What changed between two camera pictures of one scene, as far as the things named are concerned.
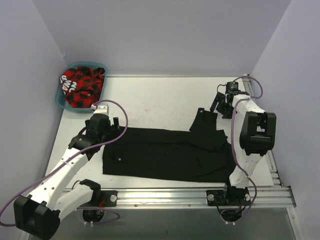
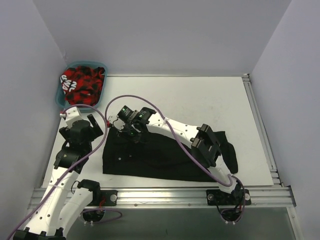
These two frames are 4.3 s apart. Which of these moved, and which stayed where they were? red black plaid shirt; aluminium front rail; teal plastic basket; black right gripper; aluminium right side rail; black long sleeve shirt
Moved: black long sleeve shirt; black right gripper
Stayed: teal plastic basket; aluminium right side rail; aluminium front rail; red black plaid shirt
